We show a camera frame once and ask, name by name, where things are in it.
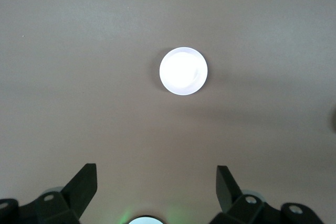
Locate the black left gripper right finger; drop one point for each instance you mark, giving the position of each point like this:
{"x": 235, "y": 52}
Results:
{"x": 236, "y": 205}

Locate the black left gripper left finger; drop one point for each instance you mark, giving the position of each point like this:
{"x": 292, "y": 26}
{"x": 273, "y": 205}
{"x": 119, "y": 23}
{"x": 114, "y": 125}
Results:
{"x": 65, "y": 203}

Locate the pink bowl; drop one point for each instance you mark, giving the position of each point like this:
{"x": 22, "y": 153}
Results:
{"x": 183, "y": 70}

